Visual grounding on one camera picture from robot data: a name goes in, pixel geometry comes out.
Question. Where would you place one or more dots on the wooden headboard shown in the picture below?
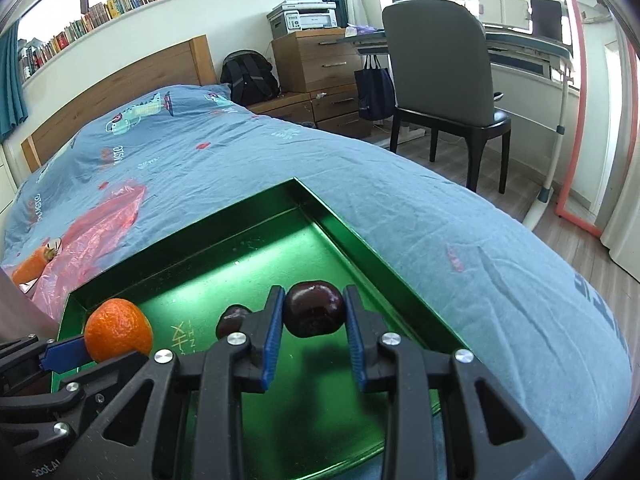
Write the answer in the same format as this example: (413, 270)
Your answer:
(186, 63)

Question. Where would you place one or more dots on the dark blue tote bag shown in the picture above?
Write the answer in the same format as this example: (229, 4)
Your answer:
(376, 94)

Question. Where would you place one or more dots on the white printer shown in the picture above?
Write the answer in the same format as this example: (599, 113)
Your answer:
(297, 15)

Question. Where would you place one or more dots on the wooden drawer cabinet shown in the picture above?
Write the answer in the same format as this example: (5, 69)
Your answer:
(316, 72)

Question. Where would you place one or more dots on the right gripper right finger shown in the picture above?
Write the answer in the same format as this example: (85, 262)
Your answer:
(487, 434)

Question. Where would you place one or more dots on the pink plastic sheet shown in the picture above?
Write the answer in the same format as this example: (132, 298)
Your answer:
(94, 234)

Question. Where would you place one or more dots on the grey desk chair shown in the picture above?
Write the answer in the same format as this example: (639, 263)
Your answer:
(442, 76)

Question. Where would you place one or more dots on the teal curtain left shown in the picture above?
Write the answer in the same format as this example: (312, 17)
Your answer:
(13, 110)

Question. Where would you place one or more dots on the green metal tray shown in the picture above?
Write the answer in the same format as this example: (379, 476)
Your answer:
(313, 422)

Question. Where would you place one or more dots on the black backpack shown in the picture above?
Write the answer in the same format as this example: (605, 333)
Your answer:
(250, 78)

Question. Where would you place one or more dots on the dark plum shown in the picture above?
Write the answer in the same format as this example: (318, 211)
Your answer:
(313, 308)
(231, 320)

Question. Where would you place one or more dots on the bumpy mandarin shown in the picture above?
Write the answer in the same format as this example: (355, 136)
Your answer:
(115, 328)

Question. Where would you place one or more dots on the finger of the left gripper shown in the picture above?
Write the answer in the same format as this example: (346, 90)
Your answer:
(66, 355)

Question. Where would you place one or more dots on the blue patterned bed cover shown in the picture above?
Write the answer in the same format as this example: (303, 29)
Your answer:
(183, 203)

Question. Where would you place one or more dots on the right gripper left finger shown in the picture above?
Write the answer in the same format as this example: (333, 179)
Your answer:
(183, 414)

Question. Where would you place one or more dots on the white desk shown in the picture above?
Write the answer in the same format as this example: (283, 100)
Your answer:
(539, 74)

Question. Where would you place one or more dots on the white patterned plate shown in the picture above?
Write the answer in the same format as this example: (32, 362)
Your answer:
(52, 247)

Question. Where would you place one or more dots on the large carrot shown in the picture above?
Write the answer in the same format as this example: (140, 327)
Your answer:
(32, 267)

